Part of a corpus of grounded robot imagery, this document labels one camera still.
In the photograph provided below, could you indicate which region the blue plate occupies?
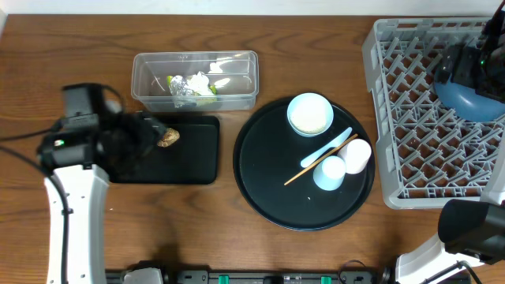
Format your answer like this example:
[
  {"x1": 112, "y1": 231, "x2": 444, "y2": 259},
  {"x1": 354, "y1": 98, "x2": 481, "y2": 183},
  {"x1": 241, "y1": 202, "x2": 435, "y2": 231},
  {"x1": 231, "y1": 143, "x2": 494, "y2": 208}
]
[{"x1": 434, "y1": 70, "x2": 504, "y2": 122}]

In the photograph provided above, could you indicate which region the brown mushroom food scrap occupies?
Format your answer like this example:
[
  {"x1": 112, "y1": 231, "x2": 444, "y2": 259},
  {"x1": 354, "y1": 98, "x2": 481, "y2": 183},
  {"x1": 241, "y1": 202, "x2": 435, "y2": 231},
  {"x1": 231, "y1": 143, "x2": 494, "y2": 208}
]
[{"x1": 157, "y1": 128, "x2": 180, "y2": 148}]

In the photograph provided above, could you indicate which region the yellow snack wrapper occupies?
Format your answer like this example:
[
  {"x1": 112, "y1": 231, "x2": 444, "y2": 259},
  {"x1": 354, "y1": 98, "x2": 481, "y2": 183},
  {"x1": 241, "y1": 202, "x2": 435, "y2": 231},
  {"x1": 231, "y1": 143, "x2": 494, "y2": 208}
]
[{"x1": 166, "y1": 75, "x2": 217, "y2": 108}]

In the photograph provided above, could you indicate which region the white tissue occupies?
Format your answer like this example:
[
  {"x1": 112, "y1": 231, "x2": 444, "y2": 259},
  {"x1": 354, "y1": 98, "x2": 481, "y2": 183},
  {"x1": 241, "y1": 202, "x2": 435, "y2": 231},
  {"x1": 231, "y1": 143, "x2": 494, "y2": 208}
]
[{"x1": 186, "y1": 72, "x2": 214, "y2": 96}]

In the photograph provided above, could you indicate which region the light blue bowl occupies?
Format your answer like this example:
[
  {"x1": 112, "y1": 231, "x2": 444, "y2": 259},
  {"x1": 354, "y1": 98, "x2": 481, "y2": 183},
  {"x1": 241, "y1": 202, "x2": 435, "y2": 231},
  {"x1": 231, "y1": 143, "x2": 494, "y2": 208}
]
[{"x1": 286, "y1": 92, "x2": 334, "y2": 137}]

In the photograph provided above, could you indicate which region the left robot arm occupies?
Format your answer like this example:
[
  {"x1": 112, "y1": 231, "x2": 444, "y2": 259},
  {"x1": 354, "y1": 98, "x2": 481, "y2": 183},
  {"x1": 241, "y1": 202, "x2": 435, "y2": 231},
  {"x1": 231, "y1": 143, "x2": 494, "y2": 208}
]
[{"x1": 37, "y1": 111, "x2": 166, "y2": 283}]

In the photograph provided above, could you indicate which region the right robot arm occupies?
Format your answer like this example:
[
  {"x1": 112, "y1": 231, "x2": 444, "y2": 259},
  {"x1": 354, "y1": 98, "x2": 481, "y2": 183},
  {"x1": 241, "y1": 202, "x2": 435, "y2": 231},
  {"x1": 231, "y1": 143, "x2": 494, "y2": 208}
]
[{"x1": 393, "y1": 36, "x2": 504, "y2": 283}]

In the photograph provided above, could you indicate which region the grey dishwasher rack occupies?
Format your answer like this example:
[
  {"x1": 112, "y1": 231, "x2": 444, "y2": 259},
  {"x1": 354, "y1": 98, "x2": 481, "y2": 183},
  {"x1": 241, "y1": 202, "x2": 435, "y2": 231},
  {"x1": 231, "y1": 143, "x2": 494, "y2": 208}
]
[{"x1": 362, "y1": 17, "x2": 504, "y2": 210}]

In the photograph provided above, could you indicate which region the black rectangular tray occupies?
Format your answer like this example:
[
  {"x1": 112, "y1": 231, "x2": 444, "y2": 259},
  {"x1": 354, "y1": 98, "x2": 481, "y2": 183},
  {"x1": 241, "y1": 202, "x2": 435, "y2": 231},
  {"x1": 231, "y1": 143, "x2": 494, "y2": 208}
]
[{"x1": 110, "y1": 114, "x2": 220, "y2": 185}]

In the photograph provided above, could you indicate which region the clear plastic bin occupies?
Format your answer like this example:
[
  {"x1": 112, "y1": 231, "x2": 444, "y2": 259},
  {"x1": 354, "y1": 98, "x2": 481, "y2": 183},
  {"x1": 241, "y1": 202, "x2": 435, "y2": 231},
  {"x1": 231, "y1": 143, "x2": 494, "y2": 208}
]
[{"x1": 131, "y1": 50, "x2": 260, "y2": 112}]

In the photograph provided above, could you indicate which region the pink cup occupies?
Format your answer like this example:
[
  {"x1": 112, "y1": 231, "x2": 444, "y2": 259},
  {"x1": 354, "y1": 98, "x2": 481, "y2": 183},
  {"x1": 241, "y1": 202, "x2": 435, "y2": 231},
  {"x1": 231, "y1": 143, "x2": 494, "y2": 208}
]
[{"x1": 338, "y1": 139, "x2": 372, "y2": 174}]

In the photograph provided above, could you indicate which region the black round tray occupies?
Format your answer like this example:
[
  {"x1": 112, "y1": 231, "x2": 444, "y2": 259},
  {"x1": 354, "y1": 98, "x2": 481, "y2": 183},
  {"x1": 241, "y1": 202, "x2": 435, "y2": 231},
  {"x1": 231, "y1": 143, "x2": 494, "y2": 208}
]
[{"x1": 234, "y1": 98, "x2": 376, "y2": 231}]

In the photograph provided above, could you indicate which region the light blue plastic knife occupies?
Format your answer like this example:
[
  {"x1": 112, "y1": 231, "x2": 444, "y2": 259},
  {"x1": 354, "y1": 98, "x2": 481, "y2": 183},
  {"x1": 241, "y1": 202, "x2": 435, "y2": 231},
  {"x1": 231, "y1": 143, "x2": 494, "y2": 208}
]
[{"x1": 300, "y1": 127, "x2": 352, "y2": 168}]

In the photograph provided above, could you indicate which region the light blue cup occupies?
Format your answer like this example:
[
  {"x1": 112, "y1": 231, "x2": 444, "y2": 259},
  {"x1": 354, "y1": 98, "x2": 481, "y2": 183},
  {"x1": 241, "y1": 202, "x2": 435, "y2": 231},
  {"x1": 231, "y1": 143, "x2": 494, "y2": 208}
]
[{"x1": 312, "y1": 155, "x2": 346, "y2": 191}]

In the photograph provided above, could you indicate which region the wooden chopstick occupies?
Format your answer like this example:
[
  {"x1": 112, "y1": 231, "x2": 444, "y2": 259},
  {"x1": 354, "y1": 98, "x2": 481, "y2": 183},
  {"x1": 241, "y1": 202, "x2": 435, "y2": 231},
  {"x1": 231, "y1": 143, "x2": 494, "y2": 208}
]
[{"x1": 283, "y1": 134, "x2": 358, "y2": 186}]

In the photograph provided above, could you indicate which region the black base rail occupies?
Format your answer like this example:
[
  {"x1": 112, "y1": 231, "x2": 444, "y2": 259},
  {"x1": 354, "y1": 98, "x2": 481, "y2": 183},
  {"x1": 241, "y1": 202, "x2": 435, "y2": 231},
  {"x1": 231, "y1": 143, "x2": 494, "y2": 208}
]
[{"x1": 104, "y1": 269, "x2": 473, "y2": 284}]

